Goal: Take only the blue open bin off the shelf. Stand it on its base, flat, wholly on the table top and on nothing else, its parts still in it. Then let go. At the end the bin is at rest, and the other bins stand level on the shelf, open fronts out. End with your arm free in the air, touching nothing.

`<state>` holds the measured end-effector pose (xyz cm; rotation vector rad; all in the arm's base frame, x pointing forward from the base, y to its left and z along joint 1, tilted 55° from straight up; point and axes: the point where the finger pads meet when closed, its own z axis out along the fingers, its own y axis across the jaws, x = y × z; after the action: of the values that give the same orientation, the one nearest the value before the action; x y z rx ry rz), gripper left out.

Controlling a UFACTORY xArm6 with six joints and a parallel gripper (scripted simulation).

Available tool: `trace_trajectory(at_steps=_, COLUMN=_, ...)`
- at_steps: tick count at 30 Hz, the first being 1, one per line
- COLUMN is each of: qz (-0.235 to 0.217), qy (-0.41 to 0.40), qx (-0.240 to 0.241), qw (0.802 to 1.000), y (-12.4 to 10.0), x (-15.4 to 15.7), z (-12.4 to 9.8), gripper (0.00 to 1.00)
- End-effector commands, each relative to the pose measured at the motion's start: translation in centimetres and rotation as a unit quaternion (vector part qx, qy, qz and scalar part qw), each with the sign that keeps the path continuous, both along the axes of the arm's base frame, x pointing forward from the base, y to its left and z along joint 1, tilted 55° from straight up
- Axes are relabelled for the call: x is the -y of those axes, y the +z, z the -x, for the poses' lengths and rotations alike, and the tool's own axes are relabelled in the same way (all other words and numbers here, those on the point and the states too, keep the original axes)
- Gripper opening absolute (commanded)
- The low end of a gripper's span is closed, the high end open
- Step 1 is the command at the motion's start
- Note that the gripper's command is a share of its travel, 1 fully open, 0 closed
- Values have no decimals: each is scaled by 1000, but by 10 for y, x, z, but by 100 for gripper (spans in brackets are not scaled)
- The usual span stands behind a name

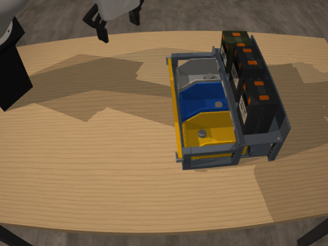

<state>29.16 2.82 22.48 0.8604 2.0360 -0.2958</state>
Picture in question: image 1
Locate yellow bar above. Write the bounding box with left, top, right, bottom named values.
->
left=168, top=58, right=182, bottom=159

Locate dark grey disc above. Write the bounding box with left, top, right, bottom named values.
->
left=198, top=129, right=207, bottom=138
left=215, top=102, right=223, bottom=108

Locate yellow open bin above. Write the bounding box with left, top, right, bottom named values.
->
left=182, top=111, right=236, bottom=160

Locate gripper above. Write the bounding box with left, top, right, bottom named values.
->
left=83, top=0, right=144, bottom=43

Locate blue bin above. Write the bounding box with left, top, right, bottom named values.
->
left=179, top=82, right=229, bottom=123

